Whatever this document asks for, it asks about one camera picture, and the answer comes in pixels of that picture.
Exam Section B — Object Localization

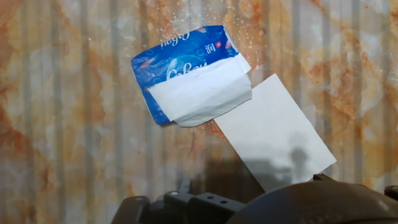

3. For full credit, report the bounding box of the flat white napkin sheet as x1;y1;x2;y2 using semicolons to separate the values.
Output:
213;73;338;193

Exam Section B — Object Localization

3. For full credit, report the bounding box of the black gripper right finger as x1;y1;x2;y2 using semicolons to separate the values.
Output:
312;173;336;183

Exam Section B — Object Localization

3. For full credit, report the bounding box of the blue tissue pack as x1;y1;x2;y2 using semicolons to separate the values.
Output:
130;24;252;126

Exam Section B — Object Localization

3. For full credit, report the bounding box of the white napkin sticking from pack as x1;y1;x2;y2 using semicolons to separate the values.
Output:
147;52;253;128

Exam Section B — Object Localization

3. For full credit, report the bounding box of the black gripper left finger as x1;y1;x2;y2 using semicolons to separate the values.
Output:
111;177;246;224

